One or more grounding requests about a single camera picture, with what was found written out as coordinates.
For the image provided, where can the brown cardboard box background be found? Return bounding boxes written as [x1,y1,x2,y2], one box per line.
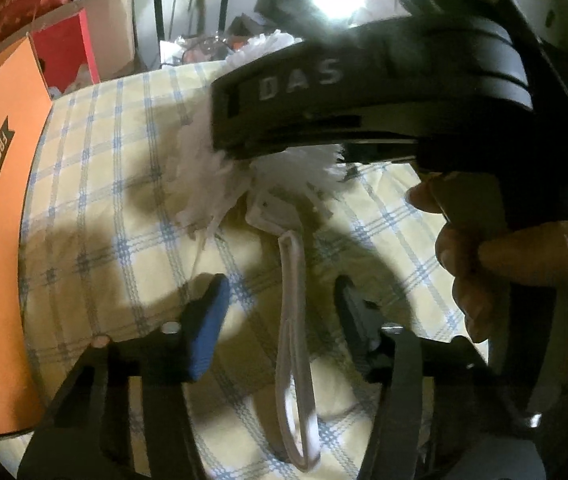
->
[0,0,136,80]

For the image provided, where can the bag of cables clutter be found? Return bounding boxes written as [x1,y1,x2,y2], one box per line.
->
[159,32,250,67]

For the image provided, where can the red gift bag lower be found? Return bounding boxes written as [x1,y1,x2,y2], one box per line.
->
[32,10,100,96]

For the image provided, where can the yellow plaid tablecloth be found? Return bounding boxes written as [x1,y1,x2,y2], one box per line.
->
[19,63,464,479]

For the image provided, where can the white fluffy duster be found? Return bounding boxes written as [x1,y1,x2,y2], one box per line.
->
[169,30,346,471]

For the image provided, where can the person right hand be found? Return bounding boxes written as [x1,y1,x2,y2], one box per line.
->
[405,171,568,346]

